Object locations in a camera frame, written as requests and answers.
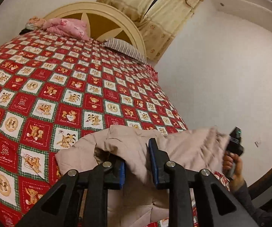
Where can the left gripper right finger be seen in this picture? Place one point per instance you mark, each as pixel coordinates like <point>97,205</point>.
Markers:
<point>215,205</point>

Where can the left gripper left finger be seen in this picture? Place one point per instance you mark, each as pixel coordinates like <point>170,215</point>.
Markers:
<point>78,196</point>

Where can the beige quilted puffer jacket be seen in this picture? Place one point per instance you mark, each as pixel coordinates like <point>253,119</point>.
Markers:
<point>139,203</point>

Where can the dark sleeve right forearm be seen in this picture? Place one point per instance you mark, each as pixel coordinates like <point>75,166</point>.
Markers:
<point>241,193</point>

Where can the right hand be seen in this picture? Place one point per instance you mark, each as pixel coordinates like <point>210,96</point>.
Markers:
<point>238,179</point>

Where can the red patchwork bedspread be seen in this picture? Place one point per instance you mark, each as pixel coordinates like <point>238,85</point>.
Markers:
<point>53,91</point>

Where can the right window curtain panel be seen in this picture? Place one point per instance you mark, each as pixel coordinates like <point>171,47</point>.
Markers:
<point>162,23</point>

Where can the striped pillow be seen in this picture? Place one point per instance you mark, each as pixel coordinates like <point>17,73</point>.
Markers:
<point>125,48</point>

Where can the pink folded blanket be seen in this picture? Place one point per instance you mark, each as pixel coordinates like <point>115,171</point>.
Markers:
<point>73,28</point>

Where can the cream wooden headboard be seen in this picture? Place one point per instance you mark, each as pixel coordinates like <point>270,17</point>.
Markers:
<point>103,22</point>

